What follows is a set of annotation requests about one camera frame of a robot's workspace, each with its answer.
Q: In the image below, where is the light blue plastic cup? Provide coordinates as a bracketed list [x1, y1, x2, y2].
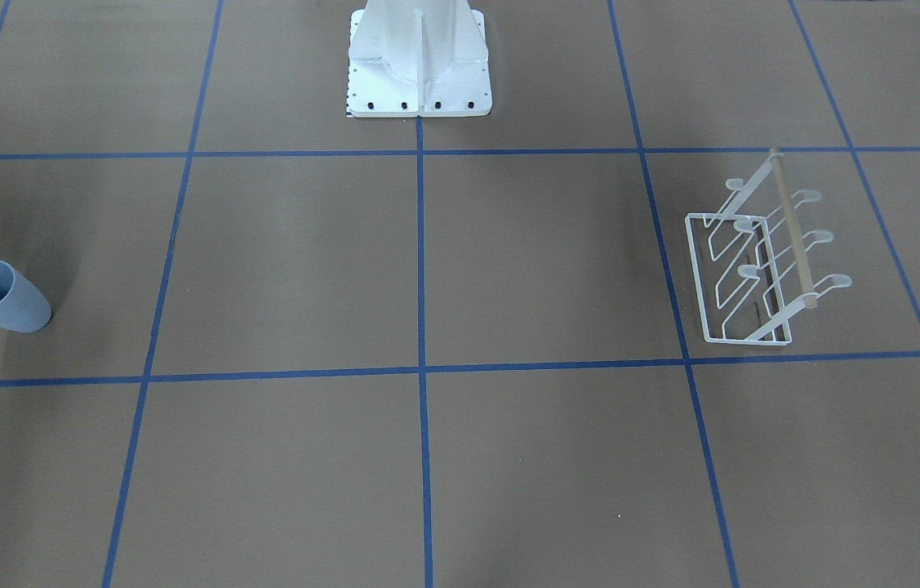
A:
[0, 260, 52, 332]

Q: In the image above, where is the white wire cup rack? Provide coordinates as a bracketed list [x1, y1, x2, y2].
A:
[683, 148, 854, 347]

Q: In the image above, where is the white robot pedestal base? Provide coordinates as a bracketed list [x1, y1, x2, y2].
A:
[345, 1, 493, 118]

